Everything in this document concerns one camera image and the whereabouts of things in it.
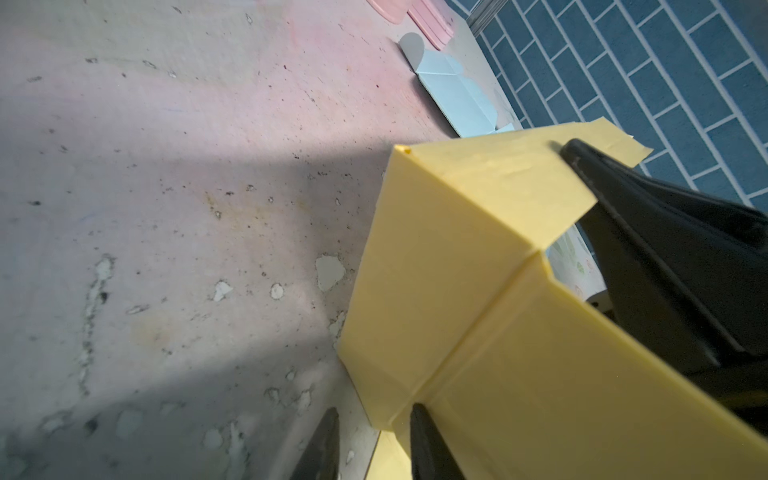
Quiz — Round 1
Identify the pink flat paper box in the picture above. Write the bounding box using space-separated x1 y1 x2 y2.
407 0 455 50

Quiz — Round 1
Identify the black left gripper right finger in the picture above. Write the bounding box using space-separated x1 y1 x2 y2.
410 403 465 480

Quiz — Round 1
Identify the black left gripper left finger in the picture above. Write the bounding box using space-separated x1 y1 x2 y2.
289 407 340 480

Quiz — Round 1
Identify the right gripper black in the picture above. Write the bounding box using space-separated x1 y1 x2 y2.
560 139 767 435

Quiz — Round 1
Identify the pink metal pencil cup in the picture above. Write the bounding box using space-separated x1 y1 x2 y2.
367 0 414 25

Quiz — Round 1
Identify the aluminium corner post right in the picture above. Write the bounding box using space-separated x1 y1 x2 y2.
466 0 508 37

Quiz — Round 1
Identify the light blue flat paper box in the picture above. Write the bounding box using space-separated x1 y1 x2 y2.
398 33 516 138

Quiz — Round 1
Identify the yellow paper box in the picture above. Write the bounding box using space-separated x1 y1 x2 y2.
338 119 767 479

